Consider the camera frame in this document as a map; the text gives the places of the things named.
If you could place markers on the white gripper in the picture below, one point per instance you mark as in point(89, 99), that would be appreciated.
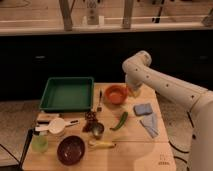
point(134, 91)

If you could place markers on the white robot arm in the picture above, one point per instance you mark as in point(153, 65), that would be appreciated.
point(193, 98)

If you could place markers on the red orange bowl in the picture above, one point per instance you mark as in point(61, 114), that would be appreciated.
point(115, 94)

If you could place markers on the dark purple bowl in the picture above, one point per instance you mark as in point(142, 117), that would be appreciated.
point(71, 150)

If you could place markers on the blue sponge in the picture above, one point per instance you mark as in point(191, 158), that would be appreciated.
point(142, 109)

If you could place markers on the green chili pepper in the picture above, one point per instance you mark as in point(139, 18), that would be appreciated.
point(121, 122)

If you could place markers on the light blue cloth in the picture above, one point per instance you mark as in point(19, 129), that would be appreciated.
point(150, 123)

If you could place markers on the brown grape bunch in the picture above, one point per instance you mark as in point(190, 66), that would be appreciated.
point(90, 118)

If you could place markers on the small metal cup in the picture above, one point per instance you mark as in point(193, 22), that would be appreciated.
point(97, 130)

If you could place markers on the yellow banana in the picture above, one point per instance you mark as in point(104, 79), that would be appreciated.
point(101, 144)

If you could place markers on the green plastic tray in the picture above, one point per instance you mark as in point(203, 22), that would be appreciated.
point(68, 94)

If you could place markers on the green transparent cup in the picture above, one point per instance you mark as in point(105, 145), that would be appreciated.
point(39, 143)

